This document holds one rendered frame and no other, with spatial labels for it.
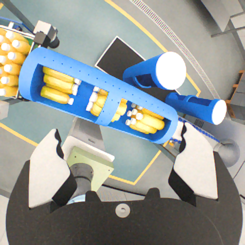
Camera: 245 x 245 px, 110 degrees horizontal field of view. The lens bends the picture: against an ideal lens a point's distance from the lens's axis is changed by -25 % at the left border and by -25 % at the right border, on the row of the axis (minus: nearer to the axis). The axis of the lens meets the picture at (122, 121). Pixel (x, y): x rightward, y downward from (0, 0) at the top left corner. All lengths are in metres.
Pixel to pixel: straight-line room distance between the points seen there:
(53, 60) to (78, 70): 0.12
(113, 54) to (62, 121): 1.23
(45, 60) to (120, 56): 1.26
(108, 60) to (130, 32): 0.62
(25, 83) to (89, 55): 1.32
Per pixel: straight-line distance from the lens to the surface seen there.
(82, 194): 0.56
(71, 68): 0.56
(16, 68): 0.85
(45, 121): 1.96
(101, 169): 0.72
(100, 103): 0.59
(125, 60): 1.72
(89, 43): 1.86
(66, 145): 0.71
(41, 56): 0.61
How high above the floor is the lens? 1.76
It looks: 67 degrees down
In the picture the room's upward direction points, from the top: 137 degrees clockwise
